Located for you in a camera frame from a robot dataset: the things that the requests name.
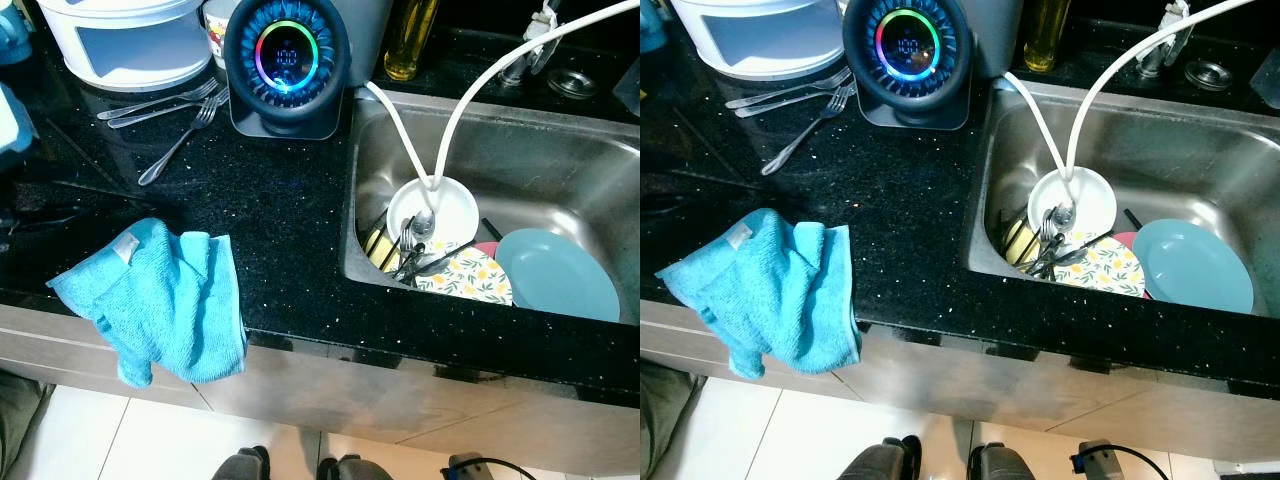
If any blue plate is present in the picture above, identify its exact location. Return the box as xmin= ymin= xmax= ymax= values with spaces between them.
xmin=1131 ymin=219 xmax=1256 ymax=316
xmin=494 ymin=229 xmax=622 ymax=324

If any stainless steel sink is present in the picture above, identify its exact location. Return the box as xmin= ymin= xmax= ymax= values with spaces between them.
xmin=343 ymin=88 xmax=641 ymax=327
xmin=964 ymin=80 xmax=1280 ymax=320

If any blue terry towel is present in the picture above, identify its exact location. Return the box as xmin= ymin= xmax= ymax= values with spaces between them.
xmin=45 ymin=217 xmax=248 ymax=389
xmin=655 ymin=208 xmax=863 ymax=381

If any floral yellow-patterned plate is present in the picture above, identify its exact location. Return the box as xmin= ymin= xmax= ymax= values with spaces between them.
xmin=408 ymin=240 xmax=514 ymax=307
xmin=1045 ymin=231 xmax=1149 ymax=299

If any person's leg in green trousers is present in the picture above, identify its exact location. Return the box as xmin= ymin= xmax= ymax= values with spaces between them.
xmin=640 ymin=359 xmax=707 ymax=480
xmin=0 ymin=368 xmax=57 ymax=480

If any white bowl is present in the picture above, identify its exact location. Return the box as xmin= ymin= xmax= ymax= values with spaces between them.
xmin=1027 ymin=167 xmax=1119 ymax=237
xmin=387 ymin=177 xmax=481 ymax=247

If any long silver fork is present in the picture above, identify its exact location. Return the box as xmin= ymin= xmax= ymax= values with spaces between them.
xmin=761 ymin=90 xmax=852 ymax=178
xmin=138 ymin=99 xmax=220 ymax=188

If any chrome faucet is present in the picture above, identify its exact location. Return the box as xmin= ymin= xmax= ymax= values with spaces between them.
xmin=499 ymin=0 xmax=562 ymax=87
xmin=1139 ymin=0 xmax=1197 ymax=80

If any white tiered storage container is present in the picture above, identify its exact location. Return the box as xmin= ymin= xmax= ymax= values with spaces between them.
xmin=37 ymin=0 xmax=213 ymax=93
xmin=668 ymin=0 xmax=844 ymax=83

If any dark fork in sink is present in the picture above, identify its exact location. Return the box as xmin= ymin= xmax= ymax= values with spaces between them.
xmin=1028 ymin=212 xmax=1063 ymax=277
xmin=392 ymin=222 xmax=426 ymax=282

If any yellow sponge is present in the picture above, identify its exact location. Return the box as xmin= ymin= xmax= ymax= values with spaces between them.
xmin=364 ymin=227 xmax=397 ymax=272
xmin=1002 ymin=217 xmax=1037 ymax=267

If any grey cabinet front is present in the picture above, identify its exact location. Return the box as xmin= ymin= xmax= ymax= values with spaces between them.
xmin=640 ymin=298 xmax=1280 ymax=462
xmin=0 ymin=303 xmax=641 ymax=477

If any yellow oil bottle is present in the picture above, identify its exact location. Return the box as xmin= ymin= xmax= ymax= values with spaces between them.
xmin=1022 ymin=0 xmax=1074 ymax=74
xmin=384 ymin=0 xmax=441 ymax=83

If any grey robot left leg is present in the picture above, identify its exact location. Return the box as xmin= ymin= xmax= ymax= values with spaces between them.
xmin=211 ymin=446 xmax=272 ymax=480
xmin=837 ymin=435 xmax=924 ymax=480

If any grey robot leg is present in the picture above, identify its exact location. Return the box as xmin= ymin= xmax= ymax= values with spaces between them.
xmin=837 ymin=435 xmax=924 ymax=480
xmin=317 ymin=454 xmax=393 ymax=480
xmin=966 ymin=442 xmax=1037 ymax=480
xmin=211 ymin=446 xmax=272 ymax=480

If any grey robot right leg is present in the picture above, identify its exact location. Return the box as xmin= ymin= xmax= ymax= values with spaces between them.
xmin=317 ymin=454 xmax=393 ymax=480
xmin=966 ymin=442 xmax=1037 ymax=480

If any white mug with cartoon print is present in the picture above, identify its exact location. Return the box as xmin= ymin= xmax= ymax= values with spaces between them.
xmin=203 ymin=0 xmax=241 ymax=69

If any white and blue container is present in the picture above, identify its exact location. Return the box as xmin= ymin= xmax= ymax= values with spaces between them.
xmin=0 ymin=80 xmax=40 ymax=173

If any clear plastic container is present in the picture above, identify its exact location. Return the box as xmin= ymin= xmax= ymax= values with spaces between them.
xmin=1249 ymin=44 xmax=1280 ymax=112

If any blue plastic item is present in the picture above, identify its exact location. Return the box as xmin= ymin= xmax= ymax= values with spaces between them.
xmin=0 ymin=0 xmax=37 ymax=67

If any long white faucet hose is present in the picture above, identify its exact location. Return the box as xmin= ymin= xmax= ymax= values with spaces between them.
xmin=433 ymin=0 xmax=641 ymax=191
xmin=1064 ymin=0 xmax=1257 ymax=179

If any thin white drain hose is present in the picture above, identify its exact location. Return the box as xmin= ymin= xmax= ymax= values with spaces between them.
xmin=364 ymin=81 xmax=437 ymax=193
xmin=1002 ymin=71 xmax=1072 ymax=183

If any round black device, rainbow ring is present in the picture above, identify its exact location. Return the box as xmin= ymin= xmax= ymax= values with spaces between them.
xmin=223 ymin=0 xmax=351 ymax=140
xmin=842 ymin=0 xmax=974 ymax=132

